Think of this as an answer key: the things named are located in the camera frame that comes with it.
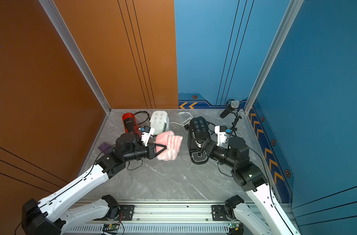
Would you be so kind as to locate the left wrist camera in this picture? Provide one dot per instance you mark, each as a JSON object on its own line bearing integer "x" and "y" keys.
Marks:
{"x": 145, "y": 133}

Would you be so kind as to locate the green circuit board right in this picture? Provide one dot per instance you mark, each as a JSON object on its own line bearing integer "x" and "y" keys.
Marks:
{"x": 236, "y": 229}

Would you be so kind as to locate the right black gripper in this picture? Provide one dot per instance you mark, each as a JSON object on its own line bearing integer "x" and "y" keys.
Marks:
{"x": 214, "y": 147}

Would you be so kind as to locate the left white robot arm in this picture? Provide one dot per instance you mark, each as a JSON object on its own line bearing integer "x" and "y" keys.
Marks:
{"x": 53, "y": 214}

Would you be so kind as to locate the pink cloth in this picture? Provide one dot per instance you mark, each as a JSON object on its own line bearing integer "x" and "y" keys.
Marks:
{"x": 173, "y": 143}

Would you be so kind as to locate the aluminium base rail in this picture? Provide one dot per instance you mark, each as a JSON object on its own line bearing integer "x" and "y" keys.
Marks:
{"x": 170, "y": 218}

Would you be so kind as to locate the red coffee machine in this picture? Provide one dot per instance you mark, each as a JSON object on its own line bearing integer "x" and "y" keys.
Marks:
{"x": 129, "y": 122}

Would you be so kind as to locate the green circuit board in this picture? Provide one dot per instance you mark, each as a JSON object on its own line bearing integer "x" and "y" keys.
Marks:
{"x": 236, "y": 229}
{"x": 110, "y": 229}

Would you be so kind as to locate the black microphone on tripod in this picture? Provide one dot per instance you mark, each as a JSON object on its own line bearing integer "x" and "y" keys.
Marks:
{"x": 232, "y": 107}

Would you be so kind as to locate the green circuit board left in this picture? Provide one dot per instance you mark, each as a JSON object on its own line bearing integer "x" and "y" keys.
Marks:
{"x": 110, "y": 229}

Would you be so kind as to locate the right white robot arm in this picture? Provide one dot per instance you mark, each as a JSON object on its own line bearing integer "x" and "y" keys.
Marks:
{"x": 253, "y": 180}

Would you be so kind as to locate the white coffee machine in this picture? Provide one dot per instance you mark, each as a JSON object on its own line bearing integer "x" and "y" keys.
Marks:
{"x": 159, "y": 122}

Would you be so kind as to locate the black coffee machine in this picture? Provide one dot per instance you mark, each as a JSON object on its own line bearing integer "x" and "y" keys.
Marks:
{"x": 198, "y": 132}

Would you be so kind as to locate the purple block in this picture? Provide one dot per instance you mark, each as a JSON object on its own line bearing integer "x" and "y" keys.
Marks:
{"x": 105, "y": 148}

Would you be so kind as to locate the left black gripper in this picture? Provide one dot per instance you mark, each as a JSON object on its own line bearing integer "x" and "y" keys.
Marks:
{"x": 150, "y": 149}

